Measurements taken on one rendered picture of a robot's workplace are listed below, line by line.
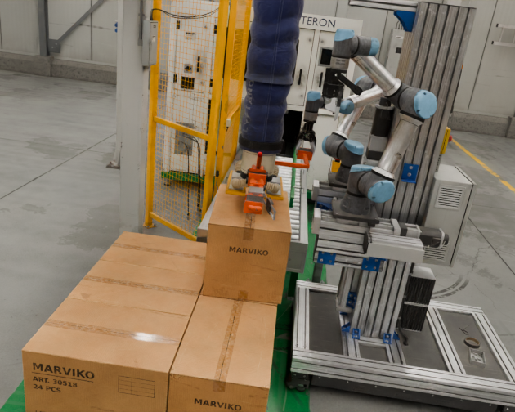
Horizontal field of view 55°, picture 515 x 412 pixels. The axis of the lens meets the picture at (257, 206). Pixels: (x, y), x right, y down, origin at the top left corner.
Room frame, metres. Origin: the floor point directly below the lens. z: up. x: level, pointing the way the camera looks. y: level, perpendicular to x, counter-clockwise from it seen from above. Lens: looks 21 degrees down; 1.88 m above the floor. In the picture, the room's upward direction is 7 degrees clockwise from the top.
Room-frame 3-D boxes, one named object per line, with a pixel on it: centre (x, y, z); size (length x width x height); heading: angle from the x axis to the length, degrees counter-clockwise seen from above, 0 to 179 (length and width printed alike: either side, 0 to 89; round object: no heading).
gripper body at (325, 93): (2.08, -0.25, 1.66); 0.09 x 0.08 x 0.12; 87
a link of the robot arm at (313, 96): (2.73, -0.23, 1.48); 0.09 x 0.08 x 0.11; 134
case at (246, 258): (2.45, 0.03, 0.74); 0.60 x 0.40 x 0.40; 1
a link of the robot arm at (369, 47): (2.14, -0.35, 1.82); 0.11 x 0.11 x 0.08; 23
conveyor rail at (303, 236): (3.97, -0.37, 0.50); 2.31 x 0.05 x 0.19; 177
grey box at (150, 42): (3.60, 0.88, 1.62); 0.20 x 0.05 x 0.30; 177
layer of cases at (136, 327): (2.16, 0.34, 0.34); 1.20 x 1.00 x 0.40; 177
